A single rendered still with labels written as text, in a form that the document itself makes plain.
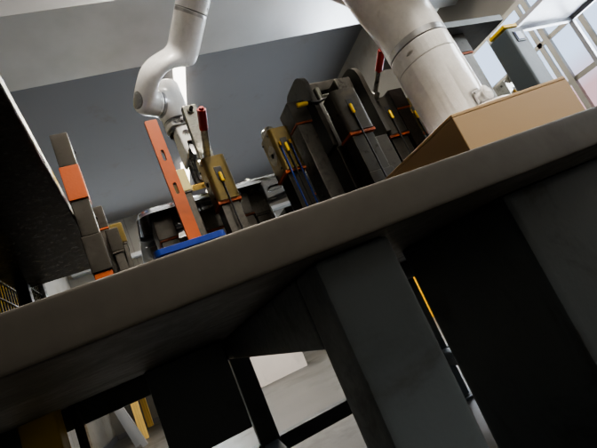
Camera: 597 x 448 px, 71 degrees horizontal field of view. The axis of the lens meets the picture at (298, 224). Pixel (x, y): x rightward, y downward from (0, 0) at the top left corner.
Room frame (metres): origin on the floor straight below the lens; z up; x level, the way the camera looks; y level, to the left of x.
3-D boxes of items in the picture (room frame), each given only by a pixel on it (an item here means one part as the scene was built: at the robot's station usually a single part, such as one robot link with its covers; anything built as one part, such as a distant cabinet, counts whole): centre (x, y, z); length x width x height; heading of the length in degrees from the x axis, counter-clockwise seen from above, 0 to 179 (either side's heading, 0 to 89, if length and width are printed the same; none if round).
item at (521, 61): (1.19, -0.81, 0.92); 0.08 x 0.08 x 0.44; 24
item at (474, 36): (1.09, -0.57, 1.16); 0.37 x 0.14 x 0.02; 114
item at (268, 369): (6.65, 1.30, 0.35); 2.06 x 0.68 x 0.70; 19
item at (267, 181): (1.32, -0.24, 1.00); 1.38 x 0.22 x 0.02; 114
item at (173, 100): (1.11, 0.21, 1.34); 0.09 x 0.08 x 0.13; 145
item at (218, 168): (0.95, 0.13, 0.87); 0.10 x 0.07 x 0.35; 24
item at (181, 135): (1.11, 0.20, 1.19); 0.10 x 0.07 x 0.11; 24
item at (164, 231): (1.06, 0.33, 0.84); 0.12 x 0.05 x 0.29; 24
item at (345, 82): (1.07, -0.21, 0.94); 0.18 x 0.13 x 0.49; 114
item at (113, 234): (1.02, 0.45, 0.85); 0.12 x 0.03 x 0.30; 24
